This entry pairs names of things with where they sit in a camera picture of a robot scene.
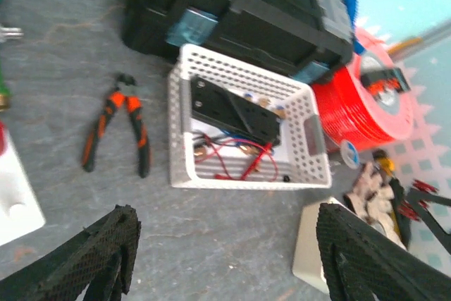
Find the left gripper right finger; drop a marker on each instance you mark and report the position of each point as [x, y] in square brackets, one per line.
[359, 263]

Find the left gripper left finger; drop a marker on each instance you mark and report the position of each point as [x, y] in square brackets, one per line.
[97, 263]

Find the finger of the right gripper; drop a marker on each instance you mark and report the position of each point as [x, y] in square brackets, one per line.
[441, 233]

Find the small red springs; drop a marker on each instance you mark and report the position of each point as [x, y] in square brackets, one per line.
[408, 207]

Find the large red spring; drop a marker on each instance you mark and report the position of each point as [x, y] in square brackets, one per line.
[3, 138]

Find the white work gloves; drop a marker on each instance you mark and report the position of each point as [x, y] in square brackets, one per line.
[370, 198]

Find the small white tray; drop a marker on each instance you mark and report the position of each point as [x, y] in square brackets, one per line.
[307, 265]

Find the yellow black screwdriver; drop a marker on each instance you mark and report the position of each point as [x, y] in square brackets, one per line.
[381, 157]

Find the white peg fixture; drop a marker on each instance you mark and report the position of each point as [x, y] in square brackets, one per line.
[20, 210]

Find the red filament spool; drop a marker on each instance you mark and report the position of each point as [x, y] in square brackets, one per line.
[349, 111]

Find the black red connector strip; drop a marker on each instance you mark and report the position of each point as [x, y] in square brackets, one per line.
[378, 81]

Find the orange black pliers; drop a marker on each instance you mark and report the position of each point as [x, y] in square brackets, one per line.
[122, 113]

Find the white perforated basket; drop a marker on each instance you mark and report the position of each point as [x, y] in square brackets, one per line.
[202, 156]

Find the black battery holder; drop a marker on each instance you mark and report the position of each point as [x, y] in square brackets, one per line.
[225, 110]

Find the black toolbox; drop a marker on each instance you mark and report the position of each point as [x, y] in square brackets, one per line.
[308, 40]

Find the solder wire spool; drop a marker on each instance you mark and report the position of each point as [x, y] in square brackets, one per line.
[349, 154]

